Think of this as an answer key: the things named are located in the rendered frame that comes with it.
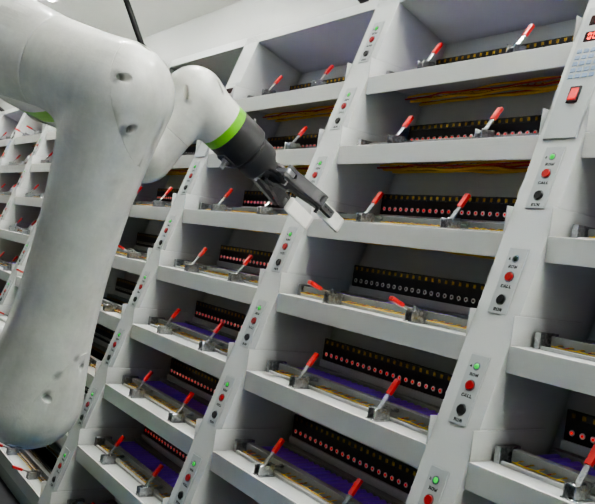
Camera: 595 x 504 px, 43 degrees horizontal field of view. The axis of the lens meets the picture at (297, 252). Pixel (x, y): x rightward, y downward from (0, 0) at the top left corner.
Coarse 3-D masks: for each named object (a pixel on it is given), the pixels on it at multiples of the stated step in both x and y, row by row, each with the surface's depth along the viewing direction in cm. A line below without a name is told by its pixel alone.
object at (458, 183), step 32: (512, 32) 188; (544, 32) 179; (512, 96) 178; (544, 96) 170; (288, 128) 255; (320, 128) 239; (416, 192) 190; (448, 192) 181; (480, 192) 173; (512, 192) 166; (384, 256) 189; (416, 256) 180; (448, 256) 172; (384, 352) 175; (416, 352) 167
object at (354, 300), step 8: (304, 288) 183; (312, 288) 180; (320, 296) 177; (344, 296) 170; (352, 296) 167; (352, 304) 164; (360, 304) 164; (368, 304) 163; (376, 304) 160; (384, 304) 158; (392, 304) 157; (392, 312) 154; (400, 312) 154; (432, 312) 147; (432, 320) 145; (440, 320) 145; (448, 320) 143; (456, 320) 142; (464, 320) 140; (464, 328) 137
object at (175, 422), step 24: (120, 384) 234; (144, 384) 227; (168, 384) 234; (192, 384) 227; (216, 384) 216; (120, 408) 220; (144, 408) 207; (168, 408) 211; (192, 408) 207; (168, 432) 194; (192, 432) 188
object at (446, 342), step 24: (288, 288) 183; (336, 288) 191; (360, 288) 186; (288, 312) 177; (312, 312) 169; (336, 312) 162; (360, 312) 156; (456, 312) 160; (384, 336) 149; (408, 336) 144; (432, 336) 138; (456, 336) 134
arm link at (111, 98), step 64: (64, 64) 82; (128, 64) 81; (64, 128) 83; (128, 128) 83; (64, 192) 85; (128, 192) 87; (64, 256) 86; (64, 320) 89; (0, 384) 90; (64, 384) 92
